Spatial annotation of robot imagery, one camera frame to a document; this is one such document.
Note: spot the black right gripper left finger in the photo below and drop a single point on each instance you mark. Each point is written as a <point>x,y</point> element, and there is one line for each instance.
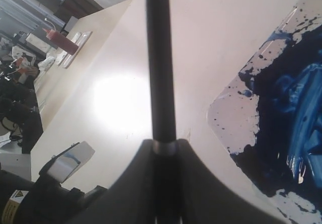
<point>130,199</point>

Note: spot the white rectangular tray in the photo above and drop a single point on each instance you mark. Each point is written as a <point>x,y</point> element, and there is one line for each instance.
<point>66,58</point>

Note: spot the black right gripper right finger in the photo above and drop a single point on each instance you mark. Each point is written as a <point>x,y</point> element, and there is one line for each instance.
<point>205,199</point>

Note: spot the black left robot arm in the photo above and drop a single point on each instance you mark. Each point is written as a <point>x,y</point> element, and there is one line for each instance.
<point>14,190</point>

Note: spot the white plate with blue paint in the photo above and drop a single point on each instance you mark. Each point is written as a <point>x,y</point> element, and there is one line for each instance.
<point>269,116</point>

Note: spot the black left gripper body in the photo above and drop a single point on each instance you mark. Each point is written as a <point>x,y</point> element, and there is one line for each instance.
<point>49,202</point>

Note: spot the red squeeze bottle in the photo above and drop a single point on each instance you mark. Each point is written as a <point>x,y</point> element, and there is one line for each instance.
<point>61,41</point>

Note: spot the black paintbrush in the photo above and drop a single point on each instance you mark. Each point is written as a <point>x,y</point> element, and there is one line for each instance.
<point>166,190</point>

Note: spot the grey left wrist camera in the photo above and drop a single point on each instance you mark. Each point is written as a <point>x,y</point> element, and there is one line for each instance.
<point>62,166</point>

